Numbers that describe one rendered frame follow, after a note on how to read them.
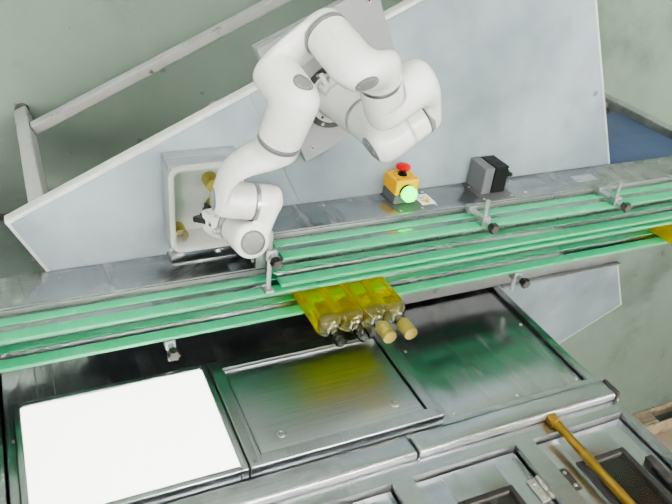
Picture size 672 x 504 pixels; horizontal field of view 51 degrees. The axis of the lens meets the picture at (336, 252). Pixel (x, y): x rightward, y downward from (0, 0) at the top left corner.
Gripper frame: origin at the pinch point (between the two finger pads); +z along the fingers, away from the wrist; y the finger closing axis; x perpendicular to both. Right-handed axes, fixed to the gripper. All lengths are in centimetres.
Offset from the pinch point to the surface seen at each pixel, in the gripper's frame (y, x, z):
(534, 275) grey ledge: 99, -38, 7
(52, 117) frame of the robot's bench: -30, 17, 62
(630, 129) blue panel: 167, -4, 38
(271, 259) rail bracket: 8.6, -10.3, -12.1
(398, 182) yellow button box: 49.5, -0.9, 2.4
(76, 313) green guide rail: -34.2, -18.1, -2.0
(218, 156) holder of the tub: 2.0, 12.1, 1.1
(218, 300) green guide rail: -3.3, -20.0, -6.2
